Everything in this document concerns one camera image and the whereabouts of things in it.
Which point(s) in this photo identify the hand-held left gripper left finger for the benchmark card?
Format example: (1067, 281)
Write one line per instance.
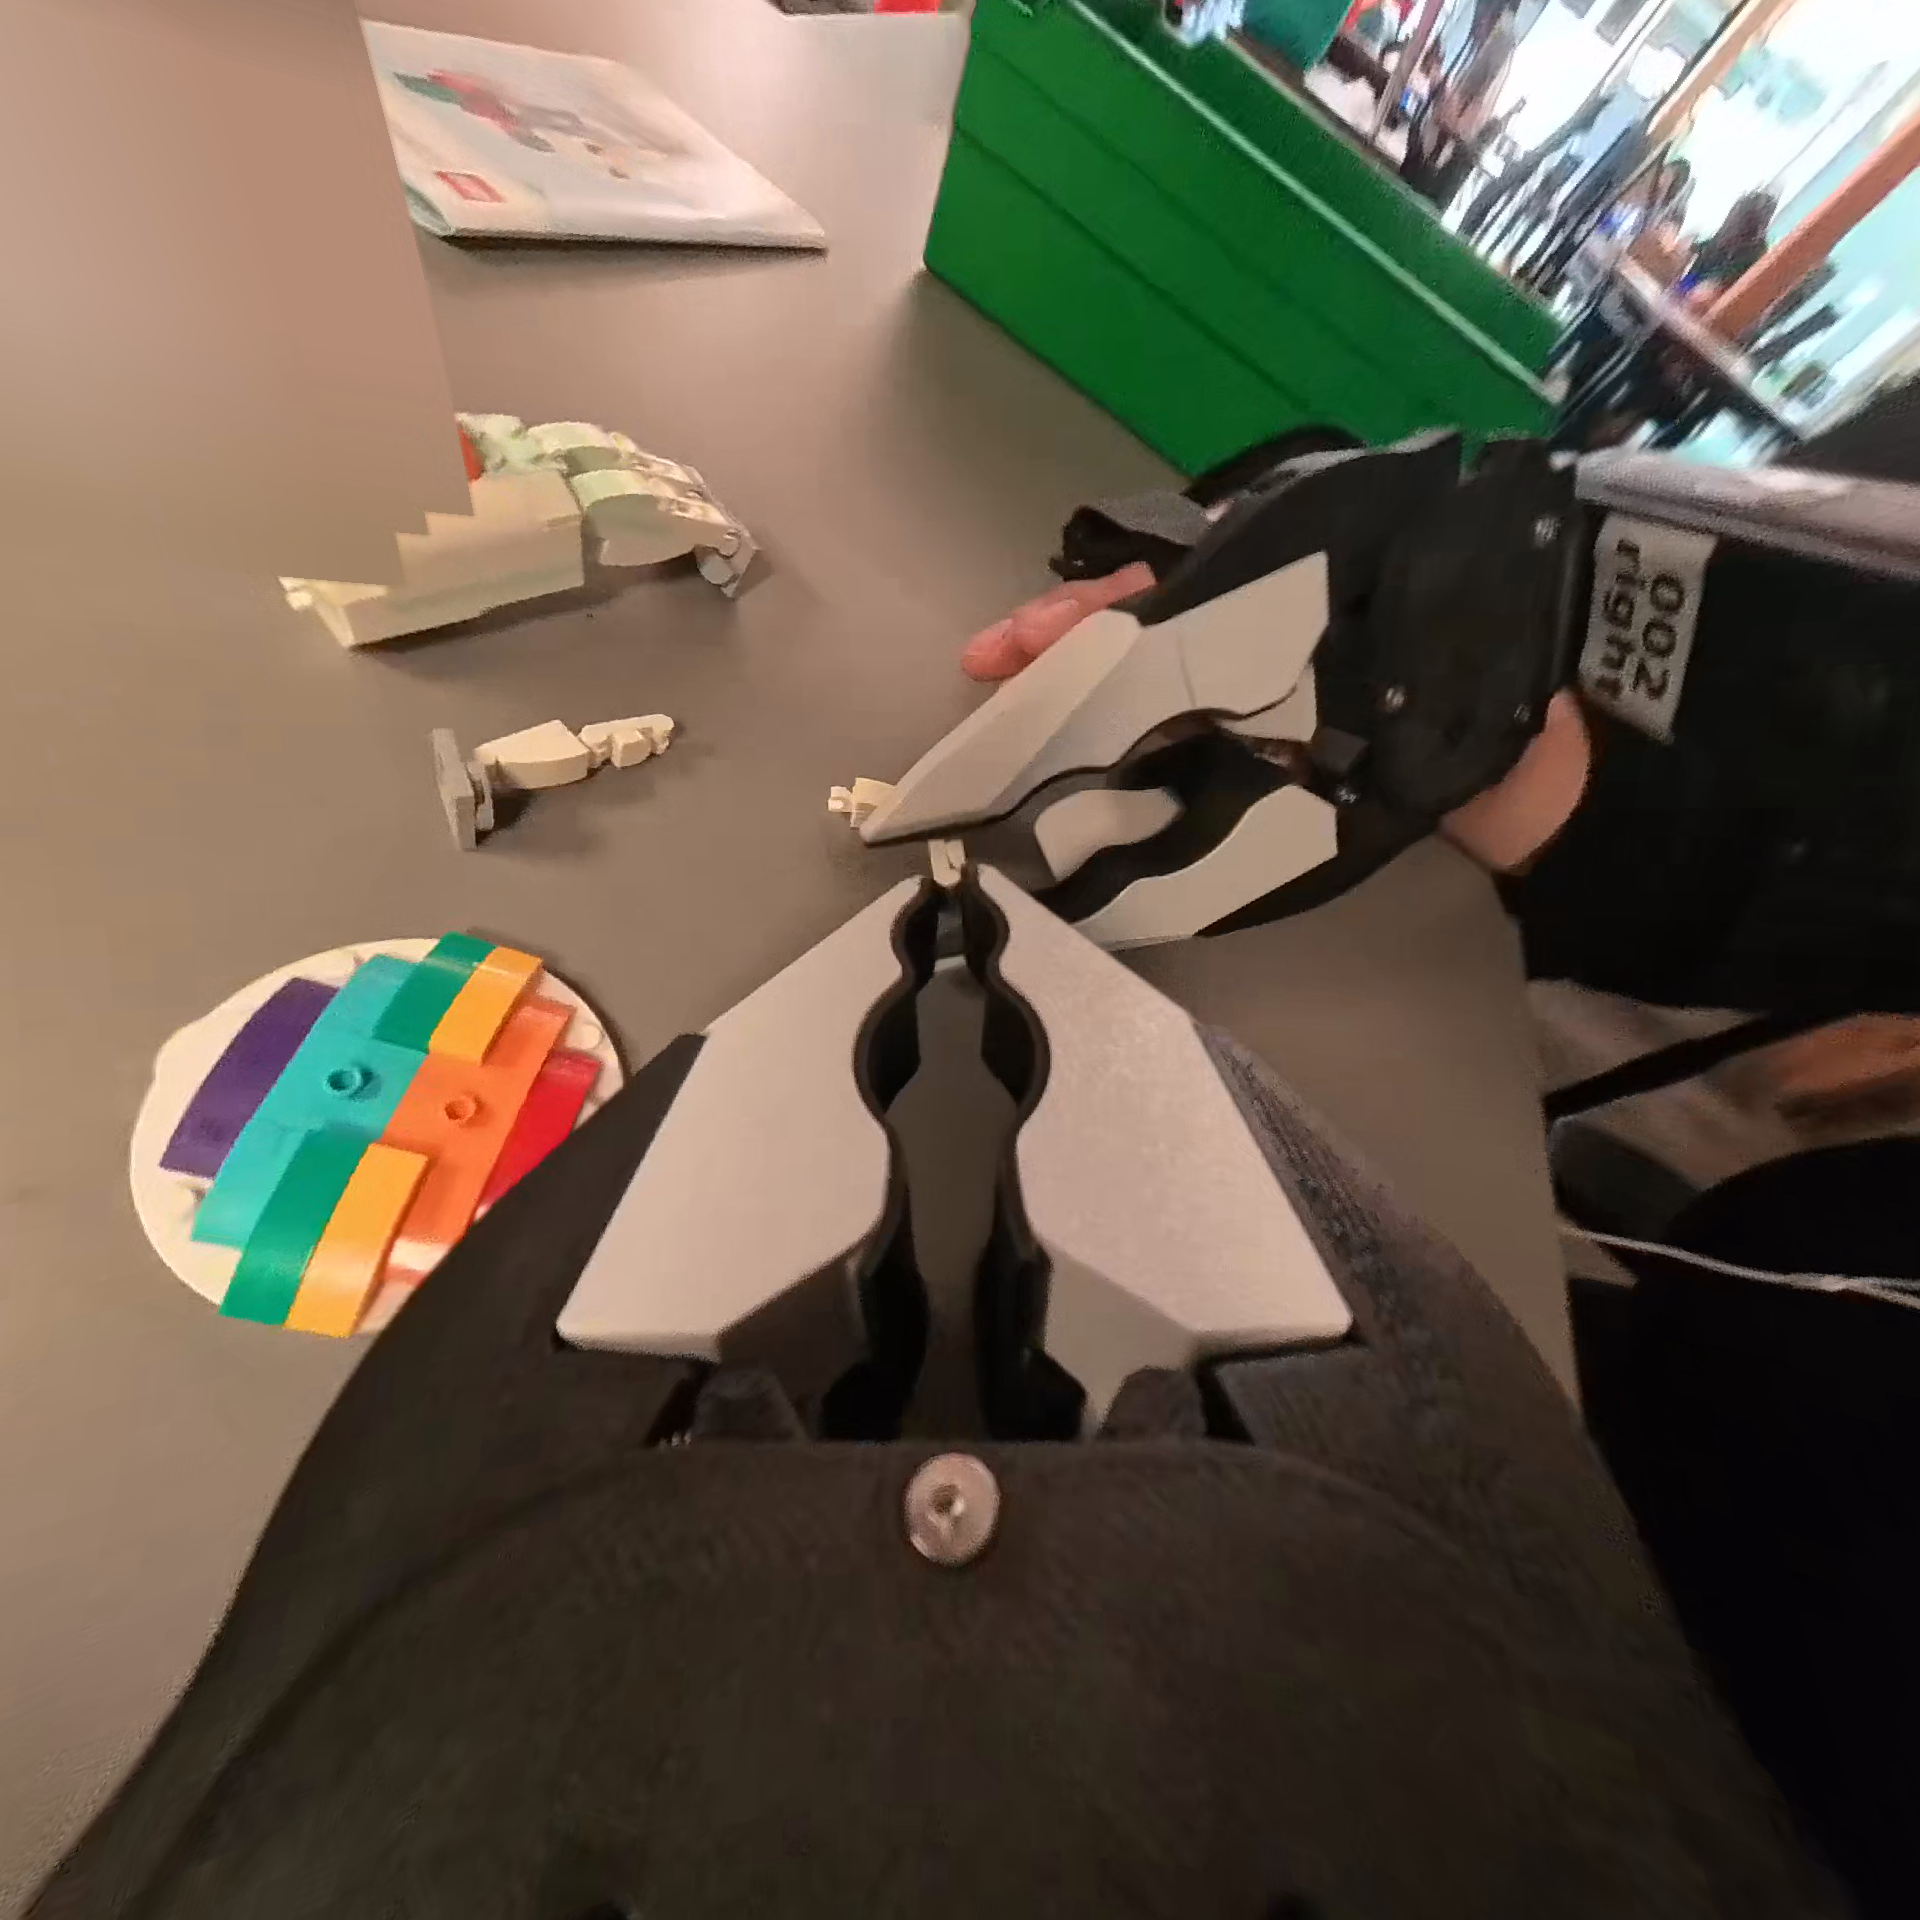
(720, 1185)

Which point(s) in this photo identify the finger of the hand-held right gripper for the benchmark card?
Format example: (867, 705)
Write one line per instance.
(1079, 705)
(1261, 840)

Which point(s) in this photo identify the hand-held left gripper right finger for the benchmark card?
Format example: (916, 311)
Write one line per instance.
(1184, 1185)

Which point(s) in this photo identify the green plastic bin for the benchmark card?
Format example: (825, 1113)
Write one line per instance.
(1201, 254)

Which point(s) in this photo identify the white lego leg assembly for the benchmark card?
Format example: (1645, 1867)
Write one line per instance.
(541, 758)

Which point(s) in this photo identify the white lego unicorn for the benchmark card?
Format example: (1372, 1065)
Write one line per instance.
(599, 510)

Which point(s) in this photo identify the person's right forearm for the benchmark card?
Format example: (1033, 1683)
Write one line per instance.
(1523, 795)

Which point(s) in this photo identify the rainbow lego disc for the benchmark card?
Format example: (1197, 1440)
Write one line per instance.
(360, 1124)

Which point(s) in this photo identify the lego instruction booklet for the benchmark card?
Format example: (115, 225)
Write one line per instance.
(599, 150)

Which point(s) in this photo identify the person's right hand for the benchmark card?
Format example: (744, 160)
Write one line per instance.
(1036, 639)

